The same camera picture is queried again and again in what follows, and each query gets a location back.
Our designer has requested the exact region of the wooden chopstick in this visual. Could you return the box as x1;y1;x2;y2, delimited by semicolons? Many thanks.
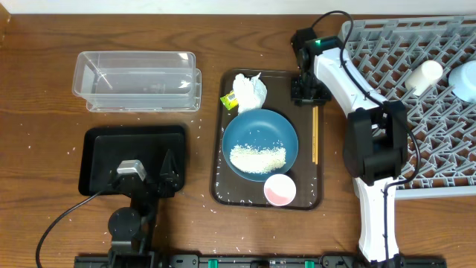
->
312;106;318;164
316;107;319;153

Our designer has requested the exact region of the white napkin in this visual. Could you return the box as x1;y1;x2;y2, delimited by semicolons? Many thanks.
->
233;73;267;114

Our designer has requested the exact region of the yellow green wrapper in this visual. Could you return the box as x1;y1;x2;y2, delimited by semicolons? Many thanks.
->
220;91;239;110

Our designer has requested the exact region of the cream plastic cup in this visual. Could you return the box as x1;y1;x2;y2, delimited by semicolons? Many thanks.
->
405;60;443;96

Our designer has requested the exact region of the light blue bowl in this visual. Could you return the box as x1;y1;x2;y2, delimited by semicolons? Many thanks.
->
448;60;476;103

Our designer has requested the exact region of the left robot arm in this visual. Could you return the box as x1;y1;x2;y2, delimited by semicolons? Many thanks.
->
106;150;184;268

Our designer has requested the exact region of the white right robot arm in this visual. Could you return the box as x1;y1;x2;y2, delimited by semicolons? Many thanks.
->
291;28;408;267

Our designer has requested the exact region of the black waste bin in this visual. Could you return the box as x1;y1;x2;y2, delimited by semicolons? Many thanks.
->
78;125;186;196

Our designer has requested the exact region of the grey dishwasher rack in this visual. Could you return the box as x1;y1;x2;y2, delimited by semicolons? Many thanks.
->
339;16;475;200

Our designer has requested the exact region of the dark blue plate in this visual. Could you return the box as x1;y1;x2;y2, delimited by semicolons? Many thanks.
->
222;109;299;182

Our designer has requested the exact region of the pile of white rice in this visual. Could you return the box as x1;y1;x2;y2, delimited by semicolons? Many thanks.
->
230;145;286;174

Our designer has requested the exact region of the clear plastic bin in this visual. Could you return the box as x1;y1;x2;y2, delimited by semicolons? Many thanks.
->
72;51;202;112

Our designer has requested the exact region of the dark brown serving tray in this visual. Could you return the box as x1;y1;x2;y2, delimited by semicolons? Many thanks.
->
210;68;324;211

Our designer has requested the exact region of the small pink dish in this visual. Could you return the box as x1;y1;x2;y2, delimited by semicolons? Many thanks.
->
263;174;297;206

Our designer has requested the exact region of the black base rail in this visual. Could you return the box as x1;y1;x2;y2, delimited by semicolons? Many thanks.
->
73;253;447;268

